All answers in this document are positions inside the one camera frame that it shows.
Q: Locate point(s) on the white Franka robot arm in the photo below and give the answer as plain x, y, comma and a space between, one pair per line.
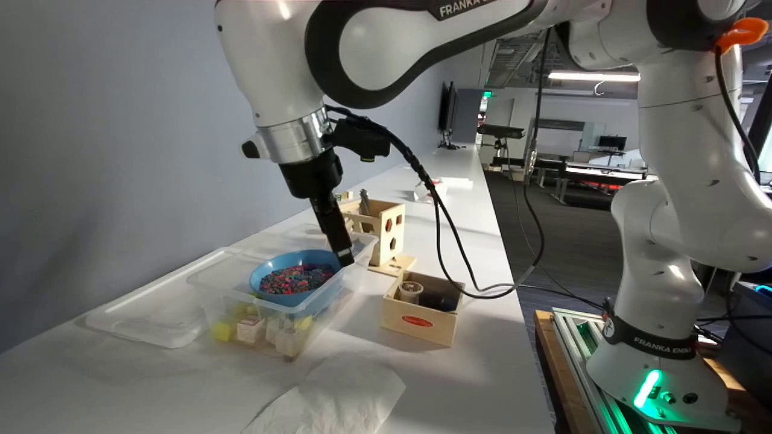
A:
701, 160

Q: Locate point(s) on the small wooden box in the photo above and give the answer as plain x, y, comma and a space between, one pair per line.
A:
413, 322

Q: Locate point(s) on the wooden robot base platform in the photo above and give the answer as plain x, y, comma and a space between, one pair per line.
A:
564, 363

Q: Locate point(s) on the small white object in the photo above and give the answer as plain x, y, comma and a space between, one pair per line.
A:
426, 192

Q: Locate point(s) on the wooden shape sorter cube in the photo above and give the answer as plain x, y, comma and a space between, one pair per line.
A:
388, 230

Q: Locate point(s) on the dark background monitor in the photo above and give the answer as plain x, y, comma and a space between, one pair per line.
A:
459, 113

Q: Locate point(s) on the yellow toy block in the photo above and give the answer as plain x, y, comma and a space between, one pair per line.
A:
224, 334

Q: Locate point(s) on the background lab table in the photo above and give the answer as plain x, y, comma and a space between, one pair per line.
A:
588, 173

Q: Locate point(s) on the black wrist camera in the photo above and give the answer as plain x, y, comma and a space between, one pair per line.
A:
357, 137

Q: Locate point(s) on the white cube toy block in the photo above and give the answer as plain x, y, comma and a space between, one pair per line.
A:
250, 331

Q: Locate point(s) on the large pale toy block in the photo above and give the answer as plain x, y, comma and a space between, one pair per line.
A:
289, 337

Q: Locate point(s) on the clear plastic container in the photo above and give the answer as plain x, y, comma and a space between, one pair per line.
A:
347, 273

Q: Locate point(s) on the white plastic container lid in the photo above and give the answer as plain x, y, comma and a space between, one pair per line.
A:
154, 309

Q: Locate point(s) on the blue bowl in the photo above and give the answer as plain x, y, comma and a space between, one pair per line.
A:
292, 300

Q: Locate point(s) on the ceiling light strip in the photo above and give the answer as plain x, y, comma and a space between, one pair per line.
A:
595, 75

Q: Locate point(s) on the white cloth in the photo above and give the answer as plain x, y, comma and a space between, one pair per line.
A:
338, 400

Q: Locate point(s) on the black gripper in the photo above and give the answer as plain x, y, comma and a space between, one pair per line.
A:
312, 183

